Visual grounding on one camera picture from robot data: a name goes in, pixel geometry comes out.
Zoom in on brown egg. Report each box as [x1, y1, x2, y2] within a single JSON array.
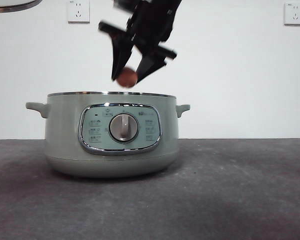
[[116, 66, 138, 89]]

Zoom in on glass lid with green knob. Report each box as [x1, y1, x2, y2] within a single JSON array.
[[0, 0, 43, 14]]

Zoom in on pale green electric cooking pot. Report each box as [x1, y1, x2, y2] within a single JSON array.
[[25, 91, 191, 179]]

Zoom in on white wall socket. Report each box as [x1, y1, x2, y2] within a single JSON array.
[[283, 2, 300, 26], [66, 0, 90, 25]]

